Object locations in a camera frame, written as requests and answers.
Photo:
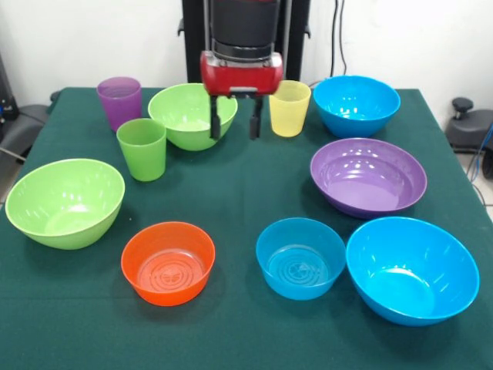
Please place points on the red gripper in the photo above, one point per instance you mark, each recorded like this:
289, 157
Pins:
242, 79

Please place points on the green plastic cup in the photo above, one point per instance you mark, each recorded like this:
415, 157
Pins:
142, 162

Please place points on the small blue plastic bowl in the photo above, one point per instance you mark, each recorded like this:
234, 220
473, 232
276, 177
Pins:
300, 281

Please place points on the small orange plastic bowl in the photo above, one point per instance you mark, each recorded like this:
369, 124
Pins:
165, 285

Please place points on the yellow plastic cup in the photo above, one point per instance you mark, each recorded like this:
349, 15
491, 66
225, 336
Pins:
289, 115

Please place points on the green plastic bowl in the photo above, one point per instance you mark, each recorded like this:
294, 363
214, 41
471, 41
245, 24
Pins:
181, 123
65, 216

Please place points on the purple plastic cup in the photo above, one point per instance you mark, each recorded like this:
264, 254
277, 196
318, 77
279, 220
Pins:
119, 100

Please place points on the purple plastic bowl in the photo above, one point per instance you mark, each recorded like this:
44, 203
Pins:
366, 185

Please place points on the grey wheeled base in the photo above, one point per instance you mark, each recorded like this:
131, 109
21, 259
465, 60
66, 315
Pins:
23, 131

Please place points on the dark green tablecloth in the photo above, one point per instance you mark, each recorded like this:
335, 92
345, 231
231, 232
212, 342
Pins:
231, 339

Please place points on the black equipment casing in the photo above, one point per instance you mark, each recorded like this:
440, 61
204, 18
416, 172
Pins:
5, 108

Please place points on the grey base with black knob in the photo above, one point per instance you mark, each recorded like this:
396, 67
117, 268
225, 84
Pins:
473, 131

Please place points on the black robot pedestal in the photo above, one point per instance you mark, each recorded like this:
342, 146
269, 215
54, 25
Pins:
192, 46

